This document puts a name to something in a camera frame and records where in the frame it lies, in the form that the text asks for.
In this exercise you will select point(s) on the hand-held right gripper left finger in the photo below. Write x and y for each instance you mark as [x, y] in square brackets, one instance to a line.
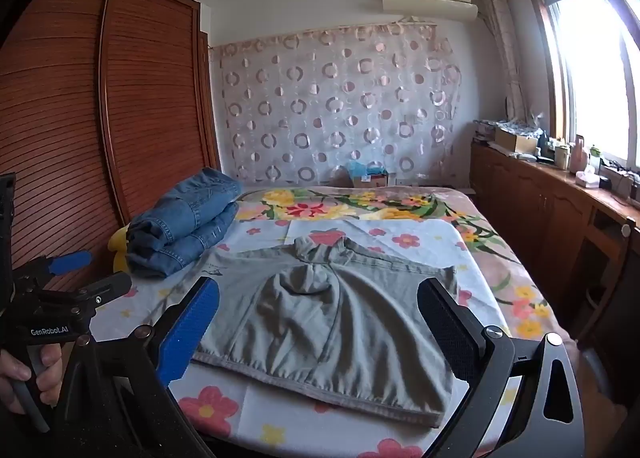
[189, 333]

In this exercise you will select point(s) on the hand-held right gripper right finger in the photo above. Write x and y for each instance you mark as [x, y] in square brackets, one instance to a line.
[450, 333]

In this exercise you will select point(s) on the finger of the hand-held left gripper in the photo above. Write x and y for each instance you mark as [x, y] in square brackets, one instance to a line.
[70, 261]
[111, 287]

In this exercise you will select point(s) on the grey pants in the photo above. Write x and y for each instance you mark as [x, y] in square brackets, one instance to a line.
[325, 318]

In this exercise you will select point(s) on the white flower print sheet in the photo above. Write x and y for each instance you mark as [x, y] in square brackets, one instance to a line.
[127, 300]

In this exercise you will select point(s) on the folded blue jeans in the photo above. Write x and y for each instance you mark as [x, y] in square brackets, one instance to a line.
[185, 218]

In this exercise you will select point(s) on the white strawberry print sheet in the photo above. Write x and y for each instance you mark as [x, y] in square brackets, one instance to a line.
[400, 243]

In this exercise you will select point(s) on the brown wooden wardrobe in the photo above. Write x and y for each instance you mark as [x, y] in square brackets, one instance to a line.
[60, 113]

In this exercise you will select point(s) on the long wooden cabinet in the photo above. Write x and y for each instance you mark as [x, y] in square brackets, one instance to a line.
[530, 203]

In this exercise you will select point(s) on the colourful floral blanket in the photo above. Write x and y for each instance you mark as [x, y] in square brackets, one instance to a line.
[350, 203]

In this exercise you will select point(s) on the small cardboard box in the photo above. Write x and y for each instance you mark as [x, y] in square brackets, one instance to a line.
[370, 181]

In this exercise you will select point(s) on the small blue box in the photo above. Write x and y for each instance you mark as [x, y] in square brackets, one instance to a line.
[365, 169]

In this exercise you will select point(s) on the open cardboard box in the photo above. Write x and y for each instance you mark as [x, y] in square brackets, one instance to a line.
[515, 141]

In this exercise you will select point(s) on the tissue box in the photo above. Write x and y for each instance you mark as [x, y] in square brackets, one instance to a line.
[586, 179]

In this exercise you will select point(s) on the white jar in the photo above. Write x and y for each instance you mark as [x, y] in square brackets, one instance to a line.
[562, 156]

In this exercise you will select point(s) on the pink bottle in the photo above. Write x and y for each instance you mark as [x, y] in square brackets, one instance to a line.
[580, 151]

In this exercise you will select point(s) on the green capped bottle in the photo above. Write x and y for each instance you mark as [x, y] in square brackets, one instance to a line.
[595, 156]

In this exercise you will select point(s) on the beige window curtain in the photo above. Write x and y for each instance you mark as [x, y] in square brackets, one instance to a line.
[502, 38]

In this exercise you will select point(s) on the wooden framed window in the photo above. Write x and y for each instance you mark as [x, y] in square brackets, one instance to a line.
[595, 63]

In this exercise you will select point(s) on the circle patterned wall cloth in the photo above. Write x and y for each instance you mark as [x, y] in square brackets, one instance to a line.
[325, 103]

